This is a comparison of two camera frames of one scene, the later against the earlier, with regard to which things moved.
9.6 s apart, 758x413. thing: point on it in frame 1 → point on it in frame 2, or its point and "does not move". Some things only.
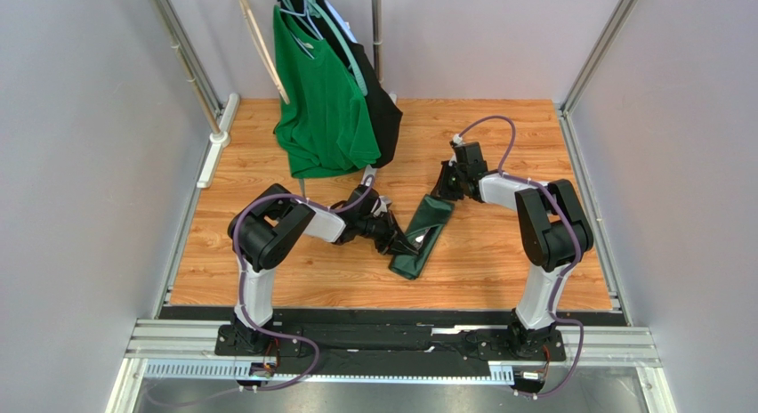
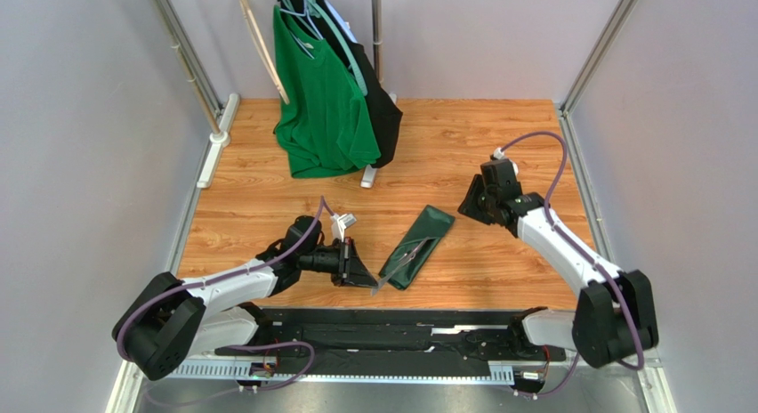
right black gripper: [447, 181] → [475, 195]
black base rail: [385, 344] does not move
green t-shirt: [324, 129] does not move
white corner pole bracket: [220, 139] does not move
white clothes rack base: [371, 171] does not move
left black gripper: [400, 245] → [350, 266]
